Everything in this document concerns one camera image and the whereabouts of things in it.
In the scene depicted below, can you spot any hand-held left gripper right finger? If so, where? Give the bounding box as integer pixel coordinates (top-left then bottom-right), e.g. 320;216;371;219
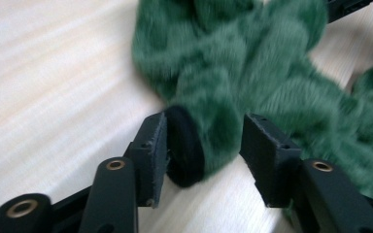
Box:
239;113;304;209

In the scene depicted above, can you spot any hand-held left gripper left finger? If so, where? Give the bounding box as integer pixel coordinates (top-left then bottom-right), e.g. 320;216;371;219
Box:
124;111;170;209

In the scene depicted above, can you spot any green fuzzy cloth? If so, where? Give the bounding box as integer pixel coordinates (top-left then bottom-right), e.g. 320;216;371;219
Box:
131;0;373;207

